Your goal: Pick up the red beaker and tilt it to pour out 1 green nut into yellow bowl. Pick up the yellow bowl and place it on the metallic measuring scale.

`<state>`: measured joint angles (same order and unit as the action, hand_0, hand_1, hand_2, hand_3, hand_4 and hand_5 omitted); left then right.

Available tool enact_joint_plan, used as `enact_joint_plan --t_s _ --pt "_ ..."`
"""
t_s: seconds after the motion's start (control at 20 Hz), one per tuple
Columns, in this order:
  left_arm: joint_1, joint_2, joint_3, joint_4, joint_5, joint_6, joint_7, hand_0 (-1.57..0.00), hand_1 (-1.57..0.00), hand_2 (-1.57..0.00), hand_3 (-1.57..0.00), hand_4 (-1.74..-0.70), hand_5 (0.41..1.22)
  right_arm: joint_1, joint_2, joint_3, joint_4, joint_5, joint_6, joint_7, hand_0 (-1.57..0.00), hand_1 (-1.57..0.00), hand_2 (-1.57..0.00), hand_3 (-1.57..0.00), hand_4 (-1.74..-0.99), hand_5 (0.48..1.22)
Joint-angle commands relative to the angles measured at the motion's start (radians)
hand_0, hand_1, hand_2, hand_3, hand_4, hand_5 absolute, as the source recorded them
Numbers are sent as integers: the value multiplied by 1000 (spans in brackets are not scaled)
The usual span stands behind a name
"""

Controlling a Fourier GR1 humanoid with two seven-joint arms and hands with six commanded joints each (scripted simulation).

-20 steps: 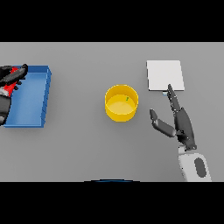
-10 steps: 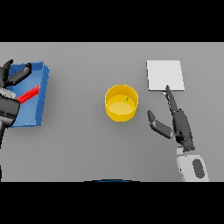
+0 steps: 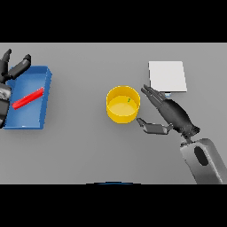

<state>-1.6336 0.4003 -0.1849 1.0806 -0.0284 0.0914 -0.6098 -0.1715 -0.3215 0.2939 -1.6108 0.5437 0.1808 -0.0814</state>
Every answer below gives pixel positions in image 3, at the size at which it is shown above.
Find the yellow bowl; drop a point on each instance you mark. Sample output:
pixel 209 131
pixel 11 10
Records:
pixel 123 104

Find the red beaker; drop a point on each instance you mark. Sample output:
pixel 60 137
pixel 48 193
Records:
pixel 28 98

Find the pale square measuring scale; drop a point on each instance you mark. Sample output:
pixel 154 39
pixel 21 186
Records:
pixel 167 76

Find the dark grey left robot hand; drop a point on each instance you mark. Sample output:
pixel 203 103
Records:
pixel 4 74

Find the blue tray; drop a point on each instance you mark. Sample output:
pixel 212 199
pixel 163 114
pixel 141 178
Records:
pixel 29 99

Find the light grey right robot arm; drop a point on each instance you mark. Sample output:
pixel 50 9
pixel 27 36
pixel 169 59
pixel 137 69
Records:
pixel 204 161

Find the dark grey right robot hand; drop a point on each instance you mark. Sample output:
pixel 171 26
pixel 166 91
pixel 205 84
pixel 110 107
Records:
pixel 174 113

